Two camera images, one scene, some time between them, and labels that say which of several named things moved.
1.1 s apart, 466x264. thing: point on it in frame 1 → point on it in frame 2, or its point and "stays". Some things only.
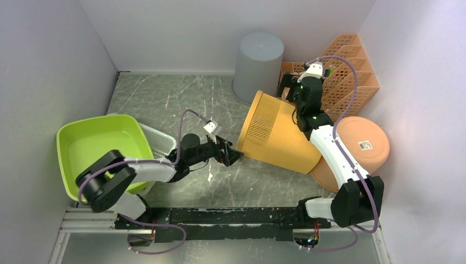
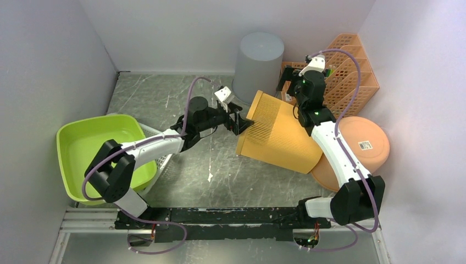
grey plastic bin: x=258 y=66 stays
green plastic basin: x=79 y=142 stays
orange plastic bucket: x=364 y=139 stays
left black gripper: x=230 y=154 → x=239 y=125
